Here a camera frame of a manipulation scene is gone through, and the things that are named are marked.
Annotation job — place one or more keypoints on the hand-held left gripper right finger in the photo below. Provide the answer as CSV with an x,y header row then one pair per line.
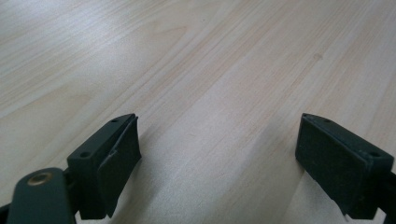
x,y
339,168

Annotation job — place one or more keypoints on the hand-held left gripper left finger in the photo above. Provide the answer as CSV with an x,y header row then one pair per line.
x,y
102,165

